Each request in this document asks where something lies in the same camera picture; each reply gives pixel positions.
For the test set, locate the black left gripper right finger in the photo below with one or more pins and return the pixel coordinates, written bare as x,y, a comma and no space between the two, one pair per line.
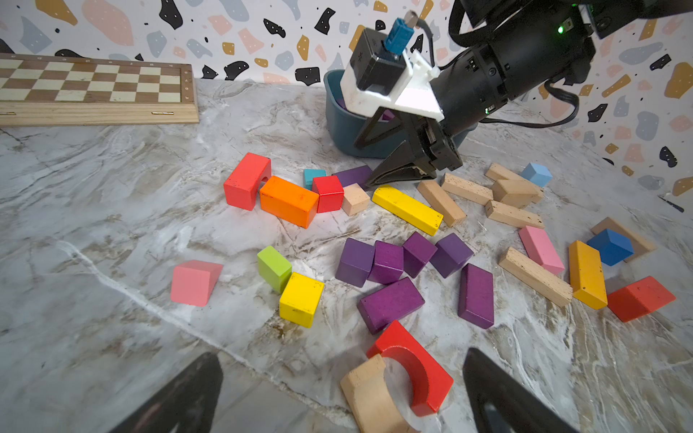
500,404

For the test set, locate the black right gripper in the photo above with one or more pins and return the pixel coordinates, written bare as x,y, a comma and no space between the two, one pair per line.
428,148

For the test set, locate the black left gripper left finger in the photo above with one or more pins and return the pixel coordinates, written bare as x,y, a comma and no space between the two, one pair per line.
187,404

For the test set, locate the purple rectangular block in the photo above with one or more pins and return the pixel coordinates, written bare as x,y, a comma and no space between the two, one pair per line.
476,296
393,302

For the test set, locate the purple cube block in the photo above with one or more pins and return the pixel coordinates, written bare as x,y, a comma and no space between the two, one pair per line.
418,251
451,256
388,264
355,263

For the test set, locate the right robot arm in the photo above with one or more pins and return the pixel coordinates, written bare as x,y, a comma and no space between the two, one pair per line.
507,48

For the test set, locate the teal plastic storage bin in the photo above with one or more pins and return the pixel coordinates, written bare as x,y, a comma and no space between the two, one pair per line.
345,126

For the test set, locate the natural wood small cube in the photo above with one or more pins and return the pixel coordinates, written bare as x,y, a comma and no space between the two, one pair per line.
355,200

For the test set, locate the red cube block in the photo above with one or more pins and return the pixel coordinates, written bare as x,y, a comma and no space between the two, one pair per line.
331,193

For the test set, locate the natural wood long block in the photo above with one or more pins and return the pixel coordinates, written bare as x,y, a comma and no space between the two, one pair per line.
441,202

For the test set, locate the red arch block front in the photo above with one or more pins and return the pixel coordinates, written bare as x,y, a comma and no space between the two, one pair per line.
431,382

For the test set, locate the red arch block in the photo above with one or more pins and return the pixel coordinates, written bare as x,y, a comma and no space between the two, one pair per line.
431,382
242,185

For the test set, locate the teal small cube block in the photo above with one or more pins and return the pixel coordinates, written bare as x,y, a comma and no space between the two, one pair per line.
309,175

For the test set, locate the natural wood thick block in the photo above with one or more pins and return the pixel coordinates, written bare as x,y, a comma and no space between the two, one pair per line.
466,189

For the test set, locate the orange rectangular block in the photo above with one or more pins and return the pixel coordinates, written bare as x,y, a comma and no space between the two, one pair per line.
289,201

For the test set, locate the pink wedge block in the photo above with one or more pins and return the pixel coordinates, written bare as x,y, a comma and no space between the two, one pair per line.
194,281

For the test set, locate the natural wood flat block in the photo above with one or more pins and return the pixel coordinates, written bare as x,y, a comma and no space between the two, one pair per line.
512,216

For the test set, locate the natural wood long plank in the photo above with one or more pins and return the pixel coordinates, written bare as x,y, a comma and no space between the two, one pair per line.
542,281

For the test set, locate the natural wood arch block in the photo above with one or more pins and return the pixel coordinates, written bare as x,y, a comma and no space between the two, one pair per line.
370,401

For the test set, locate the yellow cube block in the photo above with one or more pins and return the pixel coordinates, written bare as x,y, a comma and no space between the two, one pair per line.
300,300

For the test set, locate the yellow orange long block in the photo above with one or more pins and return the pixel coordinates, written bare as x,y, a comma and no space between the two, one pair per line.
586,275

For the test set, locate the lime green cube block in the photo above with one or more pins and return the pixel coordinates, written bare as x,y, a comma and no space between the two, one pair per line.
274,268

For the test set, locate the light blue cube block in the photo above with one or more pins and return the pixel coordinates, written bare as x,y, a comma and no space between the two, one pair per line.
537,174

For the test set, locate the pink rectangular block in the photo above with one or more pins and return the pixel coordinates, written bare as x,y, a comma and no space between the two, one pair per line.
540,249

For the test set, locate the red wedge block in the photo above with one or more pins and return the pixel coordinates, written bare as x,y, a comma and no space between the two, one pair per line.
639,299

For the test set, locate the natural wood plank block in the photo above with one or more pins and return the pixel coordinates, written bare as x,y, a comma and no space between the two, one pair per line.
641,245

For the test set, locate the wooden chessboard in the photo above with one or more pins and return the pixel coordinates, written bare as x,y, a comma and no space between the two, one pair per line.
39,90

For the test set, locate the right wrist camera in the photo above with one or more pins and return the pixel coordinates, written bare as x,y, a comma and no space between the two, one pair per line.
383,73

